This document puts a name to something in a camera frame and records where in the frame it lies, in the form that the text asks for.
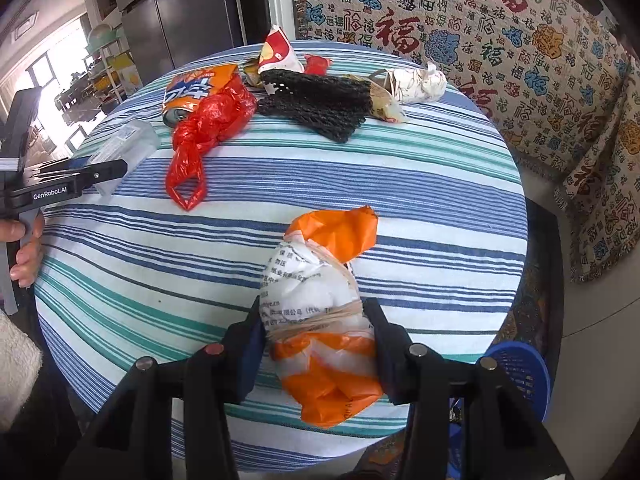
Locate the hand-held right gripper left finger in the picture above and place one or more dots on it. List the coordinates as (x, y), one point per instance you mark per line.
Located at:
(252, 355)

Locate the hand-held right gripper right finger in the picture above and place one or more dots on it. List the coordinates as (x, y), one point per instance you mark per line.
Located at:
(387, 360)

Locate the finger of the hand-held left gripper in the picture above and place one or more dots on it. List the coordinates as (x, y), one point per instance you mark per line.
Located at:
(100, 172)

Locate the clear plastic packet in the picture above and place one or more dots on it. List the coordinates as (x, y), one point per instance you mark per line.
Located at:
(127, 142)

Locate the orange and white plastic bag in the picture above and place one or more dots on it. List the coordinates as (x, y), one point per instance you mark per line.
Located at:
(320, 285)

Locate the blue plastic basket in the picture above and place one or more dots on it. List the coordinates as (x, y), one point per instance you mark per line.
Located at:
(525, 375)

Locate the black foam net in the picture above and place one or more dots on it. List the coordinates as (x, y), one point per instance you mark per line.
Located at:
(315, 100)

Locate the red snack packet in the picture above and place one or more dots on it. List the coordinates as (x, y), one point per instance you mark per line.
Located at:
(316, 65)

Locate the person's left hand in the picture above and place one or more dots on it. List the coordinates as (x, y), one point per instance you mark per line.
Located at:
(27, 260)

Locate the kitchen shelf rack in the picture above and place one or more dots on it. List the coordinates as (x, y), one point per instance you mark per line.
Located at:
(107, 67)

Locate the red plastic bag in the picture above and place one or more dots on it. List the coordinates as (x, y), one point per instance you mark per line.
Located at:
(210, 120)

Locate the orange soda can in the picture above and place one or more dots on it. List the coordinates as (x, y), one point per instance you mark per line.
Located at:
(190, 87)

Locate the striped tablecloth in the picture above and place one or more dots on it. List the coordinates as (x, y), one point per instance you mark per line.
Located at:
(400, 200)

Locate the dark grey refrigerator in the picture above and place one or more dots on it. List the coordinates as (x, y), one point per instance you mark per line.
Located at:
(200, 15)

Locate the red and white paper wrapper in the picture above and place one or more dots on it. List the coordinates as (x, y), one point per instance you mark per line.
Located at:
(277, 52)

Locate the person's dark clothing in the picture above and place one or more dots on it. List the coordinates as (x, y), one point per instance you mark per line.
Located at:
(40, 440)

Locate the clear brown snack wrapper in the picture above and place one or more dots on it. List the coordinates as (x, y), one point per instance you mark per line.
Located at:
(385, 105)

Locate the white crumpled paper bag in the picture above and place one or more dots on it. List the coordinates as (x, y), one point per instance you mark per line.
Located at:
(415, 85)

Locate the small printed sofa cover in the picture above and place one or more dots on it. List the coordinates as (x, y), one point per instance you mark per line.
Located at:
(605, 185)

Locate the large printed sofa cover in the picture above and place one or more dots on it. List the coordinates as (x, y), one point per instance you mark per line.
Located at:
(500, 35)

